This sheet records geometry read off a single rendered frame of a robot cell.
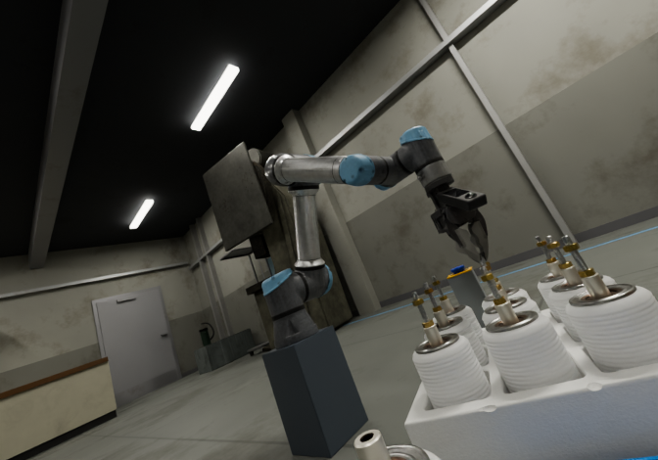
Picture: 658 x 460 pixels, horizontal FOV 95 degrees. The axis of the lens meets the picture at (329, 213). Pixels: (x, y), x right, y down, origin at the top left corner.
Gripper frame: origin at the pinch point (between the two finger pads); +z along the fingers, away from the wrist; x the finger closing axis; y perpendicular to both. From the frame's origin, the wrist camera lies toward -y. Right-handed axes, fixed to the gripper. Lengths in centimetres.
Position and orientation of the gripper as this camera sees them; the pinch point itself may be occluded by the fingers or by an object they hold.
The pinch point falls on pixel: (482, 255)
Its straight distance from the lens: 77.4
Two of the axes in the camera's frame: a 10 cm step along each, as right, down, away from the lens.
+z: 3.7, 9.0, -2.5
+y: -0.3, 2.8, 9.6
